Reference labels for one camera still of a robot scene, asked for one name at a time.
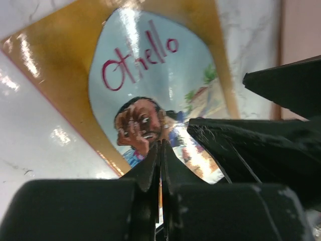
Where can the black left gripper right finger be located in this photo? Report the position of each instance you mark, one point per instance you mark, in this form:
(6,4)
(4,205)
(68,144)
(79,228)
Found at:
(196,210)

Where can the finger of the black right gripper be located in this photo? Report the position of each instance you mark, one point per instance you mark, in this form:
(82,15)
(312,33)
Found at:
(260,151)
(294,86)

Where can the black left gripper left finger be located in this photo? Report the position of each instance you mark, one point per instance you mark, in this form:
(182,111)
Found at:
(87,209)

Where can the Othello orange book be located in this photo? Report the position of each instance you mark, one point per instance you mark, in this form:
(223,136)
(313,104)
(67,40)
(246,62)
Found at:
(127,74)

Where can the brown file folder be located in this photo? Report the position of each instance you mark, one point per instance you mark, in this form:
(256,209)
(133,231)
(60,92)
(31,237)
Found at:
(299,32)

